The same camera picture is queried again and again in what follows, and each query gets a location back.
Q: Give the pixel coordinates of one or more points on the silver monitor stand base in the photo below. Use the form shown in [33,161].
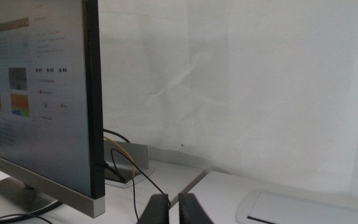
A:
[11,196]

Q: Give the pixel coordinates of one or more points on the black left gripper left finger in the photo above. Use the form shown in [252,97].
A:
[155,211]

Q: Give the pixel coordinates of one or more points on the white backdrop cloth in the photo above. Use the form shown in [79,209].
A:
[244,87]

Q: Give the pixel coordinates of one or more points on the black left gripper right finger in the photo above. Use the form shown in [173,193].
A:
[193,211]

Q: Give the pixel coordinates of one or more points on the computer monitor with silver bezel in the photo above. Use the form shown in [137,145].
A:
[42,124]

